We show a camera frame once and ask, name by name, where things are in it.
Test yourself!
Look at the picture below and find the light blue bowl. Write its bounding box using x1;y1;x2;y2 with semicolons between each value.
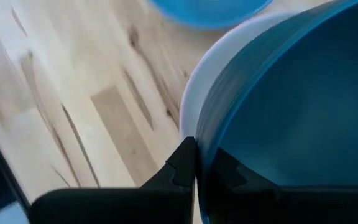
149;0;275;30

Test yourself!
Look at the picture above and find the dark blue bowl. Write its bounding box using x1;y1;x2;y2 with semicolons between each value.
195;0;358;224

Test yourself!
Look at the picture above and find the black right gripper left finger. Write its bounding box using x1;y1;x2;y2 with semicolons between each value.
29;136;198;224

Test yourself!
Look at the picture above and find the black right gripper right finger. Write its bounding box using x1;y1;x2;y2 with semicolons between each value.
206;147;358;224

